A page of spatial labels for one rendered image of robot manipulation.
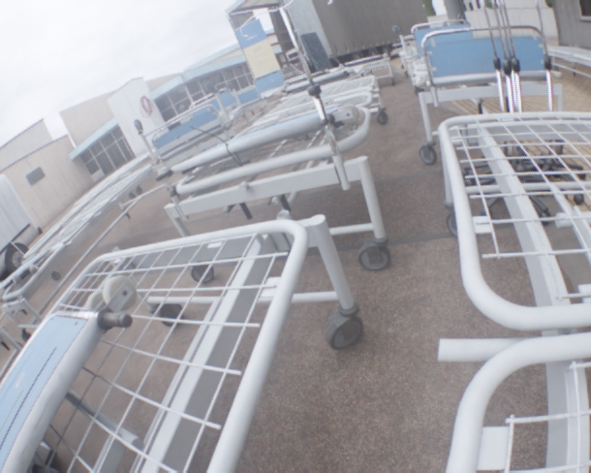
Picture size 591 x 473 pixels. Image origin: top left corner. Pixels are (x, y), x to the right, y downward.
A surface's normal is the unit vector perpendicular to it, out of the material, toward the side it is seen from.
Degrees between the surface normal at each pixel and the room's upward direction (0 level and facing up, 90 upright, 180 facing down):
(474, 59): 90
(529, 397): 0
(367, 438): 0
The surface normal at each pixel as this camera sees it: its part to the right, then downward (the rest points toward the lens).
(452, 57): -0.36, 0.63
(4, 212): 0.92, -0.23
